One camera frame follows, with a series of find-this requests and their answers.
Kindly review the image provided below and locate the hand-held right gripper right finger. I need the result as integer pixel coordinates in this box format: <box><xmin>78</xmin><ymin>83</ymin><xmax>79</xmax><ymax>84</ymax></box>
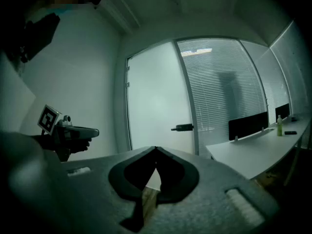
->
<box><xmin>143</xmin><ymin>146</ymin><xmax>280</xmax><ymax>234</ymax></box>

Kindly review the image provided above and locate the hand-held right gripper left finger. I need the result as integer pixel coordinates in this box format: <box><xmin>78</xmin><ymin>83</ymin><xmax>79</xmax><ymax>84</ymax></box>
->
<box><xmin>60</xmin><ymin>146</ymin><xmax>157</xmax><ymax>234</ymax></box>

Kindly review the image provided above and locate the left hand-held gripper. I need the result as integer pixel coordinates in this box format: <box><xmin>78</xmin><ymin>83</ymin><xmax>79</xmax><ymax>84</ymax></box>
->
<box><xmin>37</xmin><ymin>104</ymin><xmax>100</xmax><ymax>162</ymax></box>

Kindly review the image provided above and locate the metal door handle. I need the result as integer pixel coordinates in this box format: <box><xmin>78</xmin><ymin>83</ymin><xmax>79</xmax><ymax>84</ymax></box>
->
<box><xmin>170</xmin><ymin>123</ymin><xmax>195</xmax><ymax>133</ymax></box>

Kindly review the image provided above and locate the person's left forearm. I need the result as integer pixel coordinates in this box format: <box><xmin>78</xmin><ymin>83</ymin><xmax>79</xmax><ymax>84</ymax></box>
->
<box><xmin>25</xmin><ymin>133</ymin><xmax>58</xmax><ymax>155</ymax></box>

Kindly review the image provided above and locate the long white desk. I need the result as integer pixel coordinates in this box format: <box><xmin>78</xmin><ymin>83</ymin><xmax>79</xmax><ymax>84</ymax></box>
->
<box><xmin>206</xmin><ymin>113</ymin><xmax>312</xmax><ymax>186</ymax></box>

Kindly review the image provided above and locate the person in grey shirt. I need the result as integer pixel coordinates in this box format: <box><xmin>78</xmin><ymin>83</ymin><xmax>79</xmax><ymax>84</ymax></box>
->
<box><xmin>0</xmin><ymin>52</ymin><xmax>37</xmax><ymax>134</ymax></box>

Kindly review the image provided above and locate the wide black desk divider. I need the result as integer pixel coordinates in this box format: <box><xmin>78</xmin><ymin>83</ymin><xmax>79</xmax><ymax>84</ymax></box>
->
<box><xmin>228</xmin><ymin>111</ymin><xmax>269</xmax><ymax>141</ymax></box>

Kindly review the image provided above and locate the green bottle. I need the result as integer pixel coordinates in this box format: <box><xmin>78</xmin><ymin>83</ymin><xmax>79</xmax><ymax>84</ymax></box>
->
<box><xmin>276</xmin><ymin>115</ymin><xmax>284</xmax><ymax>137</ymax></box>

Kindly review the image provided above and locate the small black desk divider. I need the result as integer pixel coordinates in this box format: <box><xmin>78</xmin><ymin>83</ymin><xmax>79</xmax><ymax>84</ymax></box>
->
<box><xmin>275</xmin><ymin>103</ymin><xmax>291</xmax><ymax>119</ymax></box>

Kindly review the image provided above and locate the black head-worn camera rig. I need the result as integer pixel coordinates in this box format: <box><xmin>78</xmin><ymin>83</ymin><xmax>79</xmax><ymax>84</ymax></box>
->
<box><xmin>4</xmin><ymin>12</ymin><xmax>61</xmax><ymax>63</ymax></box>

